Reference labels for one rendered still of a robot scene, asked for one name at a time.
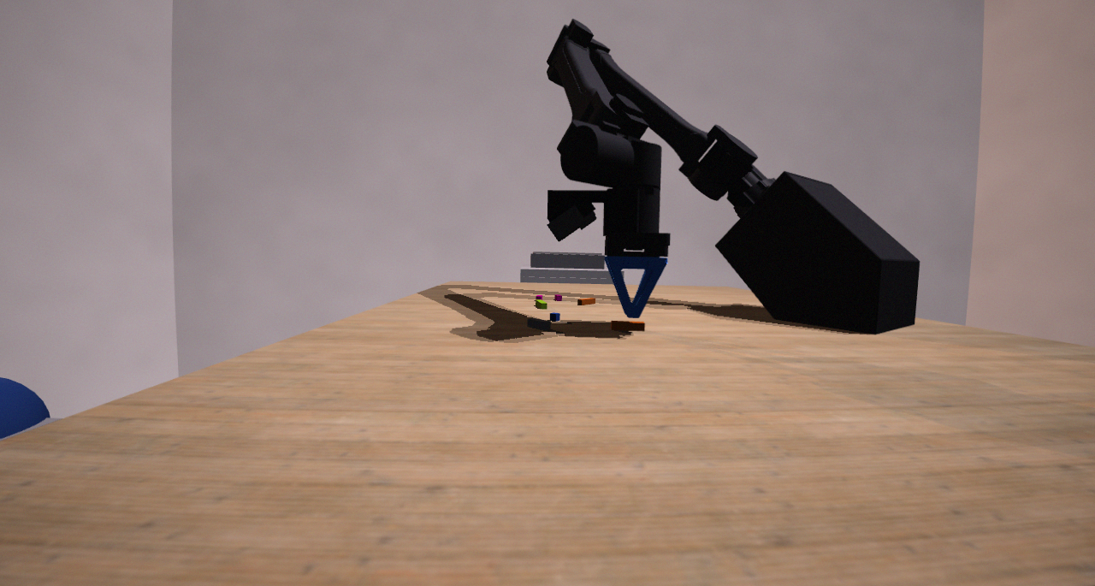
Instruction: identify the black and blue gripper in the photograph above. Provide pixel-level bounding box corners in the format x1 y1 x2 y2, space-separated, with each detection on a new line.
606 186 671 318

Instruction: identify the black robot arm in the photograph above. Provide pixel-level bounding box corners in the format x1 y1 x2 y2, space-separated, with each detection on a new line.
548 19 776 242

